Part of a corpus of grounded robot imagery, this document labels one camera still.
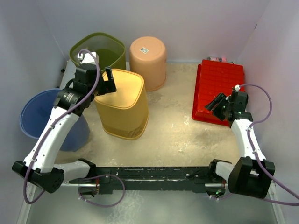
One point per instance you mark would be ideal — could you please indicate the small pink capped bottle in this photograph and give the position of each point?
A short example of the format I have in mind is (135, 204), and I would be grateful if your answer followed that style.
(217, 59)

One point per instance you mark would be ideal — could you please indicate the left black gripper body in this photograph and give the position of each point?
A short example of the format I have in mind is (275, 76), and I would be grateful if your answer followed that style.
(103, 86)

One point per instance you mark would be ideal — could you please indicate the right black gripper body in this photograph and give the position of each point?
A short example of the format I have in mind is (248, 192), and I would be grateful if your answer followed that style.
(220, 111)

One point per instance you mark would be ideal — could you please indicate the red plastic tray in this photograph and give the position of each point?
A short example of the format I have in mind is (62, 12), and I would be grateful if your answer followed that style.
(212, 79)

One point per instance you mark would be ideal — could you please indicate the orange round plastic bucket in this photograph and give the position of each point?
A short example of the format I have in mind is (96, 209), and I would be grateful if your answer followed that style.
(147, 57)

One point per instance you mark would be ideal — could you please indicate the white yellow-edged board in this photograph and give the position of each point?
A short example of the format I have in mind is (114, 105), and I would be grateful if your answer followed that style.
(68, 74)

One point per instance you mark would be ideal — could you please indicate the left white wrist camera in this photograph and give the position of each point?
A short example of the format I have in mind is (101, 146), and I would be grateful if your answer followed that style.
(87, 59)

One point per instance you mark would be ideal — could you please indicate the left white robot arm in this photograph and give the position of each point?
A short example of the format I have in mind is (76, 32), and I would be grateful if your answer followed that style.
(39, 167)

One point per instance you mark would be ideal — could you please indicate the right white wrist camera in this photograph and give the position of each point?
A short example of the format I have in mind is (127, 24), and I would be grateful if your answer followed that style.
(236, 88)

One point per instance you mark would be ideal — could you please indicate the blue round plastic bucket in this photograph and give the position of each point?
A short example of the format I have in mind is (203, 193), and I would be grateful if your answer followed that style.
(36, 114)

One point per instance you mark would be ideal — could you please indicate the yellow mesh plastic basket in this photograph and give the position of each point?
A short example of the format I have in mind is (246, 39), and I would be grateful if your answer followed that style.
(124, 113)

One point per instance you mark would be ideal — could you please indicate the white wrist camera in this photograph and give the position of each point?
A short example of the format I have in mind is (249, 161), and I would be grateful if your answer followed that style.
(87, 59)
(236, 88)

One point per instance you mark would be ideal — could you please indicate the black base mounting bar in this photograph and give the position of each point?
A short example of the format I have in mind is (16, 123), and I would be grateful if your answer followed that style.
(202, 179)

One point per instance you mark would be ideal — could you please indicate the green mesh plastic basket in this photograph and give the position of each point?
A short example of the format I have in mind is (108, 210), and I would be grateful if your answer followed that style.
(111, 51)

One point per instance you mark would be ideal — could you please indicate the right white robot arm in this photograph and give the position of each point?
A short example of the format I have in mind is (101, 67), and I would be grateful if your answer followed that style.
(248, 176)

